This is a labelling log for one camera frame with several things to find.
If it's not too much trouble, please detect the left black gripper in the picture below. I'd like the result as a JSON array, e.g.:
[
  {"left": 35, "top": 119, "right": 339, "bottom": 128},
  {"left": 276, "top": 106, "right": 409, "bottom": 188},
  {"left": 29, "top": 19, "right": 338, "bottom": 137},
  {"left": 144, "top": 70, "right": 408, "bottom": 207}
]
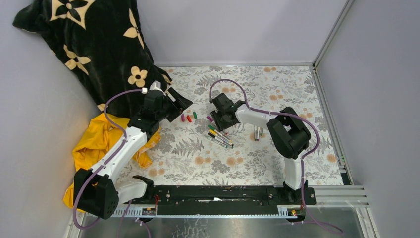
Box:
[{"left": 156, "top": 88, "right": 193, "bottom": 123}]

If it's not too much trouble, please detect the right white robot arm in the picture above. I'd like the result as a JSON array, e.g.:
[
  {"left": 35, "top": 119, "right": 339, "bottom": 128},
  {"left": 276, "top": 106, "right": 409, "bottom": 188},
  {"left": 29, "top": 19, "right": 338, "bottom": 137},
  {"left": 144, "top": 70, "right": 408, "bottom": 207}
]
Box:
[{"left": 210, "top": 93, "right": 311, "bottom": 204}]

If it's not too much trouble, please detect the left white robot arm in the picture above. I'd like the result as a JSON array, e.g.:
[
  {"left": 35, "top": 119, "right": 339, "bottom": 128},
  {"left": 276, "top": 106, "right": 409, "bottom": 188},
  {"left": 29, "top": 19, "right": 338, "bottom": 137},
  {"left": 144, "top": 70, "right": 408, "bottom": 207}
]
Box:
[{"left": 73, "top": 86, "right": 193, "bottom": 219}]

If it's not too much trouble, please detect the yellow cap marker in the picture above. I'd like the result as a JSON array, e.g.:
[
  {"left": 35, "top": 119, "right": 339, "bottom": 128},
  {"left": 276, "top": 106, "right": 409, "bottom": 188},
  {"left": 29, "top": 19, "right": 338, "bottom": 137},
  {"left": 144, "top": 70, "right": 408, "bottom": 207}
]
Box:
[{"left": 209, "top": 129, "right": 234, "bottom": 147}]

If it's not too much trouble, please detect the black cap marker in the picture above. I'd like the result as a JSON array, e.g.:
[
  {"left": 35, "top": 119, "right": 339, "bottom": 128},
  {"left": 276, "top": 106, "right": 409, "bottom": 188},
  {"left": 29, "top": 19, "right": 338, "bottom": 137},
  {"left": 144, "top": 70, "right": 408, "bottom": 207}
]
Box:
[{"left": 207, "top": 132, "right": 233, "bottom": 148}]

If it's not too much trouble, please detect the floral fern table mat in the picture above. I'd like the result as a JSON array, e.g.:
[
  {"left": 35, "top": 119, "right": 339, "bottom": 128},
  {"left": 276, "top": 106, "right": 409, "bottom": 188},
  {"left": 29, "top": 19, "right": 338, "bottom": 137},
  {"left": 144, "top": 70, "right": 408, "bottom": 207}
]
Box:
[{"left": 119, "top": 66, "right": 343, "bottom": 185}]

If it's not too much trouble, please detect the yellow cloth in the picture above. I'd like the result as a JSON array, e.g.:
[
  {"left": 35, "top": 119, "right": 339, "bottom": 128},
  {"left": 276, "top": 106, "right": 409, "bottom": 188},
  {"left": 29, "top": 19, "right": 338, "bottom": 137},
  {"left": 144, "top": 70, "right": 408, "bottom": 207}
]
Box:
[{"left": 63, "top": 113, "right": 162, "bottom": 210}]

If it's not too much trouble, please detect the black floral blanket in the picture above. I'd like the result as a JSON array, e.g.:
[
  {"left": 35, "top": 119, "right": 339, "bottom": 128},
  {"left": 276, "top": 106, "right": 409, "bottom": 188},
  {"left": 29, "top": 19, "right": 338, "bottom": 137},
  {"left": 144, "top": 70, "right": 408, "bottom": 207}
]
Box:
[{"left": 13, "top": 0, "right": 172, "bottom": 118}]

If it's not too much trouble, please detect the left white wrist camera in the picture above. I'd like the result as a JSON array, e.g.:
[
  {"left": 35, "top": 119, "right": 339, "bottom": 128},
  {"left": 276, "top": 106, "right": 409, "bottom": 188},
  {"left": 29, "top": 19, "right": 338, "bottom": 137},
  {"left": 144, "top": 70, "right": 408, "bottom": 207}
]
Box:
[{"left": 149, "top": 81, "right": 164, "bottom": 93}]

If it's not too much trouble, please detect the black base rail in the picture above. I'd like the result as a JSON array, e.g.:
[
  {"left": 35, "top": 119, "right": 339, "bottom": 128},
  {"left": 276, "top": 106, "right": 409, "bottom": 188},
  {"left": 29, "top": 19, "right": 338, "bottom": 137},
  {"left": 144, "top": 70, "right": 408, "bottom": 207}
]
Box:
[{"left": 132, "top": 185, "right": 317, "bottom": 216}]

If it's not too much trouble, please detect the aluminium frame post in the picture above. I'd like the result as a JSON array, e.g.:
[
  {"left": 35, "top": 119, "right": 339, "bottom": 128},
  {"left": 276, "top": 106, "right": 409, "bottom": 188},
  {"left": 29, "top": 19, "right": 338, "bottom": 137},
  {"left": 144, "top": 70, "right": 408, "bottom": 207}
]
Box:
[{"left": 313, "top": 0, "right": 355, "bottom": 70}]

